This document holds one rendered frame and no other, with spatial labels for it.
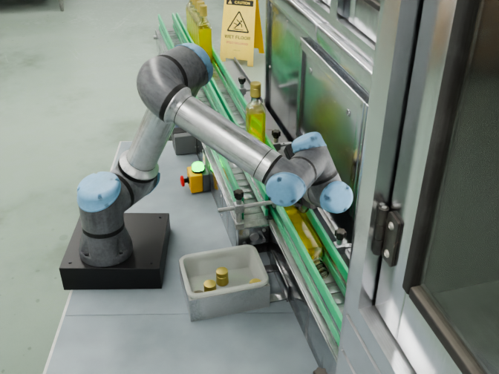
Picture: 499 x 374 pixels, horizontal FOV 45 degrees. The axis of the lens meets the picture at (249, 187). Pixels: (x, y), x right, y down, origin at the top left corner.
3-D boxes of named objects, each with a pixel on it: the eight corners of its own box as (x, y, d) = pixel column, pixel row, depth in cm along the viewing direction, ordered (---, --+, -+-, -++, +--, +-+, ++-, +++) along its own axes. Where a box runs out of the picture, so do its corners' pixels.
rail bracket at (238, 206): (276, 224, 173) (277, 188, 166) (220, 233, 169) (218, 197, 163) (273, 218, 176) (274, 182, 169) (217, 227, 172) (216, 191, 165)
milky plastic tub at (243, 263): (270, 306, 164) (271, 282, 159) (190, 321, 159) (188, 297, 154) (253, 265, 178) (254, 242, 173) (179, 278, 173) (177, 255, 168)
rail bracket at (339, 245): (359, 271, 157) (364, 231, 150) (334, 276, 156) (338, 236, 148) (353, 262, 160) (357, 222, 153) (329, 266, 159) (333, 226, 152)
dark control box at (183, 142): (196, 153, 233) (194, 134, 229) (175, 156, 231) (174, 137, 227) (191, 143, 240) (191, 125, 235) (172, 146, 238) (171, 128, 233)
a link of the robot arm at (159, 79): (120, 60, 130) (306, 185, 121) (151, 47, 138) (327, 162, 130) (110, 102, 137) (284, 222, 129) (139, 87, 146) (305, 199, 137)
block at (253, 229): (269, 244, 177) (270, 225, 173) (238, 249, 174) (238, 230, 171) (266, 237, 179) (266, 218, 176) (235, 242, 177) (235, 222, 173)
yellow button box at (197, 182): (210, 191, 211) (209, 174, 207) (189, 194, 209) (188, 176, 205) (206, 181, 217) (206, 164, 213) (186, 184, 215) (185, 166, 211)
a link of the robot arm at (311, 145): (306, 145, 130) (325, 188, 133) (325, 126, 139) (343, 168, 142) (277, 153, 135) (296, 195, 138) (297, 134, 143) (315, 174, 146)
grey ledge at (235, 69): (300, 184, 209) (301, 156, 203) (276, 188, 207) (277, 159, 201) (235, 79, 285) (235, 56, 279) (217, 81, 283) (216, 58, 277)
